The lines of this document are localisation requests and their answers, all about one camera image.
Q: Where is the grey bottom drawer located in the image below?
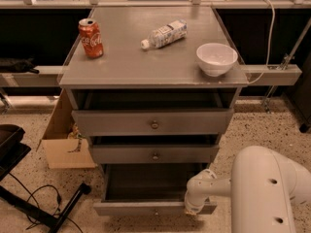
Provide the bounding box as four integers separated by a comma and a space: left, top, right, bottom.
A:
93, 163, 204, 216

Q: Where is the grey middle drawer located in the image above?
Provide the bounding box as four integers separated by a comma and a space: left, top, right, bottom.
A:
89, 145, 219, 164

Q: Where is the white hanging cable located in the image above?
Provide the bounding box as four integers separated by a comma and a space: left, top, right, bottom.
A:
248, 0, 276, 85

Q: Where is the white bowl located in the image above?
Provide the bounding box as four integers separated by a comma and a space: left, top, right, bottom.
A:
196, 43, 238, 77

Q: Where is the red cola can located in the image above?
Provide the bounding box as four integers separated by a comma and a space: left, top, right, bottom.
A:
78, 18, 104, 58

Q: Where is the black bag on shelf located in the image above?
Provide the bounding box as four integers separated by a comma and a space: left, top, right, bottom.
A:
0, 58, 40, 74

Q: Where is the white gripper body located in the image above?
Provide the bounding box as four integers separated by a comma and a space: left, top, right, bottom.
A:
184, 169, 217, 213

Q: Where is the grey drawer cabinet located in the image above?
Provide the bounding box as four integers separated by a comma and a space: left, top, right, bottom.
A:
57, 5, 250, 206

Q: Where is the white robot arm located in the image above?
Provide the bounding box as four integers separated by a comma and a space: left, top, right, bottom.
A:
185, 146, 311, 233

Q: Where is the grey top drawer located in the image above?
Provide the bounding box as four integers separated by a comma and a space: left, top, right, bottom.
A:
72, 109, 233, 136

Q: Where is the cardboard box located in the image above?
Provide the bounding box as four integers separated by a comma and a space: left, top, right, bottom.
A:
41, 90, 96, 169

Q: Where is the clear plastic water bottle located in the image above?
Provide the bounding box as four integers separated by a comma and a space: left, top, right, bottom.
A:
141, 19, 188, 50

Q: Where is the grey drawer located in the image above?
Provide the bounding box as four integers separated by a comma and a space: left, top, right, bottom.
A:
72, 109, 233, 136
89, 145, 219, 164
93, 163, 204, 216

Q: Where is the black floor cable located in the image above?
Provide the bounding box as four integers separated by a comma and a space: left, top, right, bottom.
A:
7, 172, 85, 233

